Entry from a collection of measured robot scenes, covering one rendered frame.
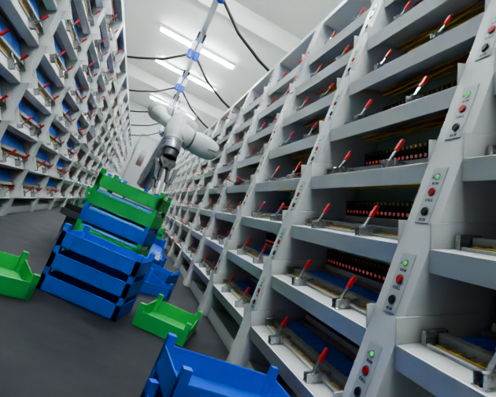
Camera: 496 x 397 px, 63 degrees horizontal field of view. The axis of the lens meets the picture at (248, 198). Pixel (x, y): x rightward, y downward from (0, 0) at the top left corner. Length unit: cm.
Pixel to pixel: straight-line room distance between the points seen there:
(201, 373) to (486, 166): 76
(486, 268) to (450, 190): 19
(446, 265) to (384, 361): 21
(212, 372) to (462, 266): 61
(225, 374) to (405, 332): 45
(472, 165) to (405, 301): 28
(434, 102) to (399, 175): 19
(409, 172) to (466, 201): 17
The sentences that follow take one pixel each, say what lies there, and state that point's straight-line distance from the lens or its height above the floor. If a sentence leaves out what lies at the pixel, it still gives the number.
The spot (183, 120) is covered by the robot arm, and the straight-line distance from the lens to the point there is 199.
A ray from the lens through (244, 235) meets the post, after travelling 213.
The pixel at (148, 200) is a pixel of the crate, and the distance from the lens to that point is 179.
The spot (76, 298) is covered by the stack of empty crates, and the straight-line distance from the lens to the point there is 154.
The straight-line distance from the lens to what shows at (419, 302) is 85.
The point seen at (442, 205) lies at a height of 63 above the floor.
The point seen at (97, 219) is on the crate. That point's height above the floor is 27.
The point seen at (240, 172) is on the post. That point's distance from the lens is 284.
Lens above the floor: 41
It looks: 6 degrees up
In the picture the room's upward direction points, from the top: 23 degrees clockwise
